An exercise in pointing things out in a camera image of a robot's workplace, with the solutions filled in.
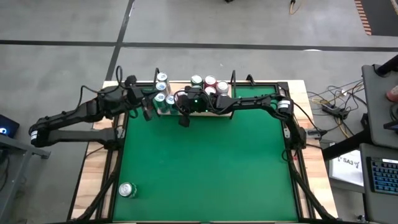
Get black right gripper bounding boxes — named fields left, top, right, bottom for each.
left=178, top=86, right=213, bottom=128

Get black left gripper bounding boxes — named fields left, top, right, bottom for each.
left=124, top=74, right=162, bottom=122

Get green Sprite can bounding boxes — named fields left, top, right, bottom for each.
left=118, top=182, right=139, bottom=199
left=190, top=74, right=204, bottom=88

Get red soda can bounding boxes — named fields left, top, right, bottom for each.
left=203, top=75, right=218, bottom=88

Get white silver soda can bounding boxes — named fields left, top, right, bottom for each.
left=216, top=80, right=230, bottom=96

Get wooden shelf board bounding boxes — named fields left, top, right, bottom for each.
left=160, top=82, right=234, bottom=118

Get green table mat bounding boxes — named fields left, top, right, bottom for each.
left=112, top=85, right=299, bottom=222

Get grey side table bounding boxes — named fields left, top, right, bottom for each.
left=0, top=133, right=52, bottom=224

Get black power strip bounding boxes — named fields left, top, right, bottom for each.
left=322, top=103, right=349, bottom=119

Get black device blue light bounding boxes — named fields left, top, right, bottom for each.
left=0, top=114, right=21, bottom=139

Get black desk support beam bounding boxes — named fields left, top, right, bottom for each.
left=322, top=129, right=369, bottom=161

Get white SA3 sign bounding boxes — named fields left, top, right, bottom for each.
left=328, top=150, right=365, bottom=187

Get black stand pole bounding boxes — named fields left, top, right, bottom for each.
left=374, top=54, right=398, bottom=78

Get pink drink can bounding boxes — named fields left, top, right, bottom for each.
left=385, top=85, right=398, bottom=103

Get black backlit keyboard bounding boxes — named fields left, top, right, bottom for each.
left=366, top=156, right=398, bottom=196

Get black floor mat orange stripes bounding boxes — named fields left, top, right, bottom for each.
left=354, top=0, right=398, bottom=37

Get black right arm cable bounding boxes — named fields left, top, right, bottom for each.
left=172, top=88, right=188, bottom=117

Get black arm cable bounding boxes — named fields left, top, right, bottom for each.
left=172, top=88, right=188, bottom=117
left=79, top=65, right=137, bottom=95

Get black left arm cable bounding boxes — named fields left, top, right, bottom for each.
left=79, top=65, right=137, bottom=95

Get yellow extension cord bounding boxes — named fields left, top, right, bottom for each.
left=288, top=0, right=305, bottom=16

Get thin yellow cable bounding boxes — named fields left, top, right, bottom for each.
left=310, top=96, right=351, bottom=139

